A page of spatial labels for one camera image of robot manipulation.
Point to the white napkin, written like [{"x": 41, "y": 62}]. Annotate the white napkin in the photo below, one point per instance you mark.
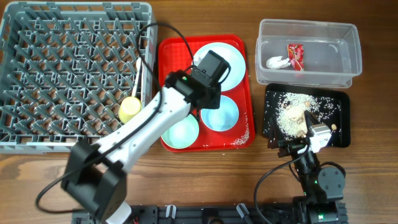
[{"x": 277, "y": 62}]

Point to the grey dishwasher rack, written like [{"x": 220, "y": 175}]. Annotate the grey dishwasher rack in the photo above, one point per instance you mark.
[{"x": 65, "y": 69}]

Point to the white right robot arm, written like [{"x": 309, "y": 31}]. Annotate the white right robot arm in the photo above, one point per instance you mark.
[{"x": 322, "y": 183}]

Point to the clear plastic waste bin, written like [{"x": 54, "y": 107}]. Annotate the clear plastic waste bin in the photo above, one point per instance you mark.
[{"x": 331, "y": 53}]

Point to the red snack wrapper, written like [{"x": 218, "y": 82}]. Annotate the red snack wrapper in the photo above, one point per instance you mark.
[{"x": 295, "y": 55}]

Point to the white plastic spoon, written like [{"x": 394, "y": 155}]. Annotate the white plastic spoon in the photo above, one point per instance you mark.
[{"x": 137, "y": 77}]

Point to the green bowl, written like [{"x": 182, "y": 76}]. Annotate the green bowl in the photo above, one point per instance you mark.
[{"x": 183, "y": 134}]

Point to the food scraps and rice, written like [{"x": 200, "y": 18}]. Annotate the food scraps and rice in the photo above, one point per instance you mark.
[{"x": 290, "y": 108}]

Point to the red serving tray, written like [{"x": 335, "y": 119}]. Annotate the red serving tray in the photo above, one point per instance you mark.
[{"x": 173, "y": 55}]

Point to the black waste tray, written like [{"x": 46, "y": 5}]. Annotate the black waste tray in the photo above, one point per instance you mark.
[{"x": 340, "y": 131}]

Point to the light blue plate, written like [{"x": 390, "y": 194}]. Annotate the light blue plate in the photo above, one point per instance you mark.
[{"x": 232, "y": 55}]

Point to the yellow plastic cup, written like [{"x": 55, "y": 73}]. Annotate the yellow plastic cup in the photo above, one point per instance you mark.
[{"x": 130, "y": 106}]

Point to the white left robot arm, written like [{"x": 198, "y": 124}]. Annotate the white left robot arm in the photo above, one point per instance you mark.
[{"x": 96, "y": 174}]

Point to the light blue bowl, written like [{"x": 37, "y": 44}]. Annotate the light blue bowl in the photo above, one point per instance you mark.
[{"x": 223, "y": 118}]

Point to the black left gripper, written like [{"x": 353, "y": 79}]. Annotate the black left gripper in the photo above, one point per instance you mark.
[{"x": 215, "y": 101}]

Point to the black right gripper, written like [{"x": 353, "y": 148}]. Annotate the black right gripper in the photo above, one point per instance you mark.
[{"x": 290, "y": 147}]

